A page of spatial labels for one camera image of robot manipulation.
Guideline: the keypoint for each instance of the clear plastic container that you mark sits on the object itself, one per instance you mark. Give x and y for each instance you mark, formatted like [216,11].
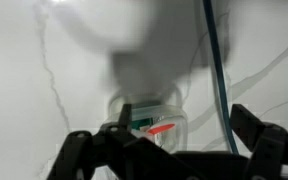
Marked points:
[170,116]

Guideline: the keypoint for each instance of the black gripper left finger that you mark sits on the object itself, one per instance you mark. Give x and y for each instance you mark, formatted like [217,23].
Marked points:
[84,156]

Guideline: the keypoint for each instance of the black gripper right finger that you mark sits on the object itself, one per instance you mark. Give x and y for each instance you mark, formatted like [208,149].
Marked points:
[270,146]

